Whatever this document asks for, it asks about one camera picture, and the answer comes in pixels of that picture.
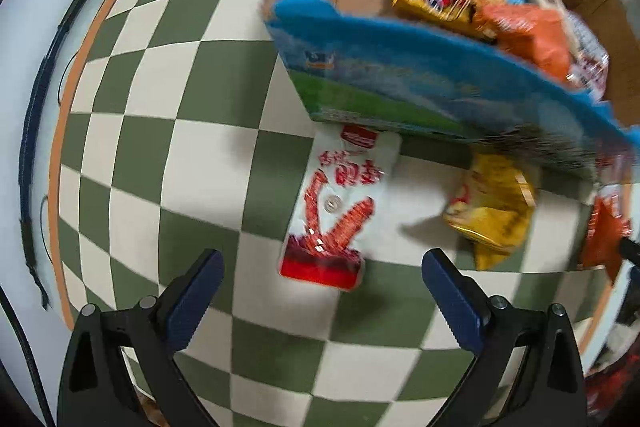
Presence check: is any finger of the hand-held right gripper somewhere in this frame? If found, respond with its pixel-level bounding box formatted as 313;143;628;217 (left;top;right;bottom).
617;237;640;268

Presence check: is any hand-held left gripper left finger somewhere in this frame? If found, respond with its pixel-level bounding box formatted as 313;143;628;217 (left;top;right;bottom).
56;248;225;427

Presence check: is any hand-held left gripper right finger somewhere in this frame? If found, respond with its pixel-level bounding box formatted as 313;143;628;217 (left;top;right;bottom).
421;248;587;427

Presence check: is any orange snack packet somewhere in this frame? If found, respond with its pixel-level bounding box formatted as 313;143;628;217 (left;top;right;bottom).
472;2;573;82
579;184;636;285

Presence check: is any yellow snack packet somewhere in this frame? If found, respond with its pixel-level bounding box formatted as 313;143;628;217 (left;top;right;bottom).
442;152;537;272

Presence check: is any white red snack packet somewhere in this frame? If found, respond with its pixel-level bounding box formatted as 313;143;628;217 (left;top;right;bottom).
279;124;403;292

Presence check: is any red white snack pouch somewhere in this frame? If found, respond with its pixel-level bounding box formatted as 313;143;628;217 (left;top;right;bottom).
565;7;611;100

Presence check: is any cardboard box blue print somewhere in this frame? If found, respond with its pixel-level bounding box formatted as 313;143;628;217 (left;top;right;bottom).
262;0;640;188

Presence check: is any red cloth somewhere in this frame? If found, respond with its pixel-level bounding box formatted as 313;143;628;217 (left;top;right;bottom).
585;322;640;418

